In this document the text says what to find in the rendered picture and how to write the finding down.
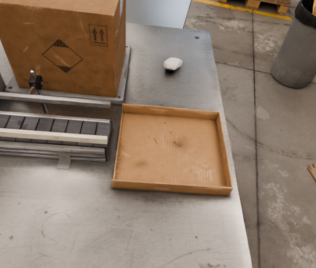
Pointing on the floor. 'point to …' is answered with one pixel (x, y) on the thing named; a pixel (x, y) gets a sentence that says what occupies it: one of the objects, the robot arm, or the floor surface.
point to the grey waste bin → (302, 55)
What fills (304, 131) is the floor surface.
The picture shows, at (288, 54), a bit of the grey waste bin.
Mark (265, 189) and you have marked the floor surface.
